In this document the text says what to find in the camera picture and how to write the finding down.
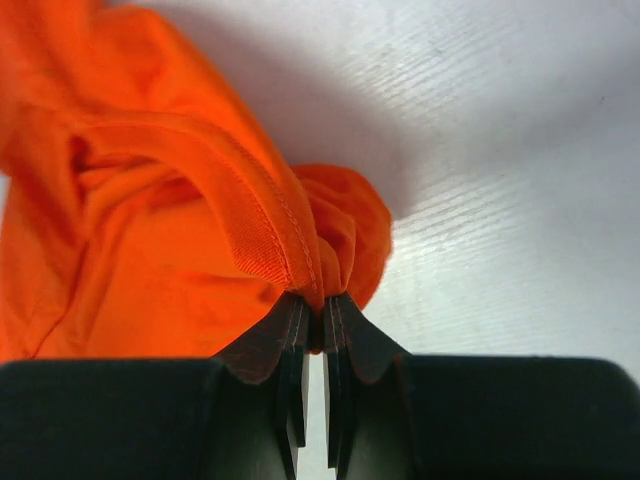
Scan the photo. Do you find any orange t-shirt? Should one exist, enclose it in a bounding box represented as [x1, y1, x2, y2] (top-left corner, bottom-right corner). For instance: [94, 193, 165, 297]
[1, 1, 392, 361]

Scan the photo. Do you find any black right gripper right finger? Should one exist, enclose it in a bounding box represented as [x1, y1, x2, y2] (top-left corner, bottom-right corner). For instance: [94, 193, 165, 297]
[323, 295, 639, 479]

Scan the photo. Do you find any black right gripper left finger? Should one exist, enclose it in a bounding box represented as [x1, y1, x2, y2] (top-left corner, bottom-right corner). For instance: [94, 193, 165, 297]
[1, 295, 308, 479]

